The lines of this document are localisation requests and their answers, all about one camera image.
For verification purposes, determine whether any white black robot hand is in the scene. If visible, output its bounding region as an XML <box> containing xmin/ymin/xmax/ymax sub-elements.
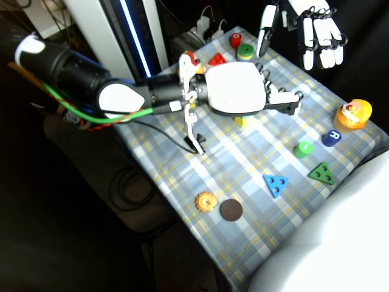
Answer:
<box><xmin>204</xmin><ymin>60</ymin><xmax>304</xmax><ymax>119</ymax></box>
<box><xmin>256</xmin><ymin>0</ymin><xmax>348</xmax><ymax>72</ymax></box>

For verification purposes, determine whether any red triangle block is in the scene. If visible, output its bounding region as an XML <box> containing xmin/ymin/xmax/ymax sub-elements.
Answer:
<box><xmin>207</xmin><ymin>52</ymin><xmax>229</xmax><ymax>67</ymax></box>

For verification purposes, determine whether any red cylinder block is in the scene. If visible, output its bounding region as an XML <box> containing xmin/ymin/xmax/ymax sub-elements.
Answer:
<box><xmin>229</xmin><ymin>32</ymin><xmax>243</xmax><ymax>49</ymax></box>

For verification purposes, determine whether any cupcake with red strawberry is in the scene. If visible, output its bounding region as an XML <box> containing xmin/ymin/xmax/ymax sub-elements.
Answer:
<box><xmin>182</xmin><ymin>50</ymin><xmax>206</xmax><ymax>75</ymax></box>

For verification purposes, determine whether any white charger plug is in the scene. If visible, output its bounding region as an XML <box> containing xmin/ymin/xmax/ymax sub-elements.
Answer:
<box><xmin>211</xmin><ymin>19</ymin><xmax>226</xmax><ymax>40</ymax></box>
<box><xmin>196</xmin><ymin>15</ymin><xmax>211</xmax><ymax>35</ymax></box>

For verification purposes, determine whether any white power strip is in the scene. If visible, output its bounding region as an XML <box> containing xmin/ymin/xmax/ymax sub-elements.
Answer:
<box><xmin>188</xmin><ymin>26</ymin><xmax>215</xmax><ymax>44</ymax></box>

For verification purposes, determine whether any blue yellow plaid cloth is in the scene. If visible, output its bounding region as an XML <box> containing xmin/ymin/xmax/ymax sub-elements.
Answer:
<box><xmin>114</xmin><ymin>26</ymin><xmax>382</xmax><ymax>291</ymax></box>

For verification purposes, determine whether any green cylinder block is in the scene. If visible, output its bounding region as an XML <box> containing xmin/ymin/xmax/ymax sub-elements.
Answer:
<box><xmin>293</xmin><ymin>141</ymin><xmax>315</xmax><ymax>159</ymax></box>

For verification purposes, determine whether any cupcake with yellow topping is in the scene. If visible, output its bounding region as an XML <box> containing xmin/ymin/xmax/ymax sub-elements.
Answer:
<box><xmin>333</xmin><ymin>99</ymin><xmax>373</xmax><ymax>132</ymax></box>

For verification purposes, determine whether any blue triangle block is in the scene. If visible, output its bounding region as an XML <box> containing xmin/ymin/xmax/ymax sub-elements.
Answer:
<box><xmin>263</xmin><ymin>175</ymin><xmax>290</xmax><ymax>199</ymax></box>

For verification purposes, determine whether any blue cylinder with letter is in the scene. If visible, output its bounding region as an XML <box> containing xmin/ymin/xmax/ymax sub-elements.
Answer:
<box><xmin>322</xmin><ymin>130</ymin><xmax>342</xmax><ymax>148</ymax></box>

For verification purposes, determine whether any green triangle block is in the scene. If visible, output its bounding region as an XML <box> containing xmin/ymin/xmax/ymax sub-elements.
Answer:
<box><xmin>308</xmin><ymin>161</ymin><xmax>336</xmax><ymax>186</ymax></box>

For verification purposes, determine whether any yellow toy biscuit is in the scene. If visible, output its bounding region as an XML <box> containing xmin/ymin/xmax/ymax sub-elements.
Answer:
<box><xmin>194</xmin><ymin>191</ymin><xmax>218</xmax><ymax>213</ymax></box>

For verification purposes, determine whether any brown round toy cookie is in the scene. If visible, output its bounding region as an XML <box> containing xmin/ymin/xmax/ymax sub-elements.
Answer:
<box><xmin>219</xmin><ymin>198</ymin><xmax>244</xmax><ymax>222</ymax></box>

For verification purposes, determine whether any white column with blue light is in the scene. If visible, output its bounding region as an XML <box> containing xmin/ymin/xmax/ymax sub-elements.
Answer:
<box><xmin>62</xmin><ymin>0</ymin><xmax>170</xmax><ymax>86</ymax></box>

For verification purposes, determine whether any large white panel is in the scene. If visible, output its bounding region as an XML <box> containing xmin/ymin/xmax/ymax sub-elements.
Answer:
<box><xmin>247</xmin><ymin>150</ymin><xmax>389</xmax><ymax>292</ymax></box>

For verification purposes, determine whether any multicolour stacked ring toy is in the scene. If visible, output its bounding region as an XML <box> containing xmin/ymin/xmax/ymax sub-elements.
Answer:
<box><xmin>236</xmin><ymin>43</ymin><xmax>255</xmax><ymax>63</ymax></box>

